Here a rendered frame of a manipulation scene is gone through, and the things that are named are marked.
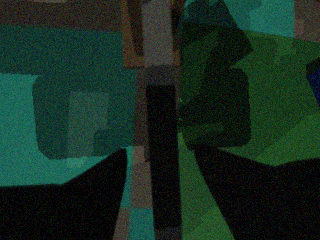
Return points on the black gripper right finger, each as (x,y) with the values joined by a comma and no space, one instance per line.
(258,201)

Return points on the green putting mat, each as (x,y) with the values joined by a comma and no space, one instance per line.
(247,93)

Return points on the red golf putter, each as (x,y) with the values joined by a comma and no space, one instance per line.
(162,119)

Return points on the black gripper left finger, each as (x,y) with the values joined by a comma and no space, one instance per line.
(84,208)

